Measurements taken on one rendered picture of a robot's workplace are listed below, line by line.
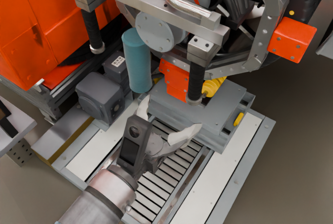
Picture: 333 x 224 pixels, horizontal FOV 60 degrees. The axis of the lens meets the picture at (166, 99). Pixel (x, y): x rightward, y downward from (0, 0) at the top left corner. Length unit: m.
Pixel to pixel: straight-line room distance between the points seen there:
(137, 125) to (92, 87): 0.75
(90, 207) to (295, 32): 0.62
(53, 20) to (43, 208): 0.86
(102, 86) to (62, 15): 0.32
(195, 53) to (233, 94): 0.86
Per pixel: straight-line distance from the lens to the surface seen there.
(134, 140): 0.55
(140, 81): 1.06
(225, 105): 1.42
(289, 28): 0.82
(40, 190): 1.57
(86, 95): 1.27
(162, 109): 1.48
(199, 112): 1.38
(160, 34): 0.78
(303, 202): 1.57
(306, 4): 0.84
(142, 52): 0.96
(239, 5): 0.66
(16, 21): 1.04
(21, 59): 1.10
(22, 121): 1.21
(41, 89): 1.44
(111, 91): 1.24
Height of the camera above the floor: 1.37
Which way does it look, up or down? 54 degrees down
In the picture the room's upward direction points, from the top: straight up
